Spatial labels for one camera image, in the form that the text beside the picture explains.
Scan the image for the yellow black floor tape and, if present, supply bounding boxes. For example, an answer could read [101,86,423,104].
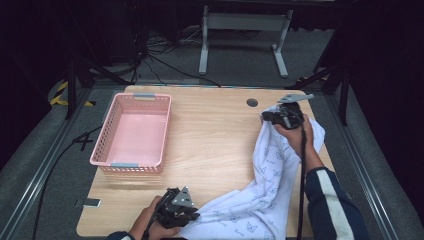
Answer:
[48,80,97,108]

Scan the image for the white printed towel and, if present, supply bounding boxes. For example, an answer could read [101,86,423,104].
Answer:
[179,105,326,240]

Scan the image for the grey metal table frame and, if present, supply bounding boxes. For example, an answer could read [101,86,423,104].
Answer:
[198,4,295,79]

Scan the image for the person's left hand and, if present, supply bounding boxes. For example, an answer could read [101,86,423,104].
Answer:
[128,195,182,240]

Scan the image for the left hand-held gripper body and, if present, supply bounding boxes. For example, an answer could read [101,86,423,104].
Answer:
[155,186,197,230]

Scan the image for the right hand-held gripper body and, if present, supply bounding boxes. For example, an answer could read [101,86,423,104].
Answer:
[270,93,315,131]

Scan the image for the left hand-held gripper cable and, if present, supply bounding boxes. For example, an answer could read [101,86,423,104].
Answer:
[141,188,172,240]

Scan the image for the pink plastic basket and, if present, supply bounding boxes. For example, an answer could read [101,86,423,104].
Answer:
[89,92,173,176]

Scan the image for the hand-held gripper cable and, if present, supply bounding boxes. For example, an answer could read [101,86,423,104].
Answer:
[141,188,172,240]
[295,105,308,240]

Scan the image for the black floor cable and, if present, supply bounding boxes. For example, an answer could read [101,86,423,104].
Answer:
[31,125,103,240]

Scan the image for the person's right hand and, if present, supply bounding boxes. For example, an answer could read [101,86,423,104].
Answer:
[273,114,316,159]

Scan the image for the aluminium floor rail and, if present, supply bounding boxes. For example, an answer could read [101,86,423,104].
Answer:
[324,94,400,240]
[0,87,93,240]

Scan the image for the black metal stand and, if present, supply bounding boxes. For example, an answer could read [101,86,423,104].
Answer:
[285,62,352,127]
[64,55,132,121]

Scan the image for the right hand-held gripper cable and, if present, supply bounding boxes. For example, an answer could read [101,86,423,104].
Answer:
[295,105,308,240]

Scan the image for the bundle of black cables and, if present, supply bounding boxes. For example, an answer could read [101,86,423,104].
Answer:
[132,25,223,89]

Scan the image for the grey tape strip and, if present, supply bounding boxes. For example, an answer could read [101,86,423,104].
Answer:
[74,197,102,209]

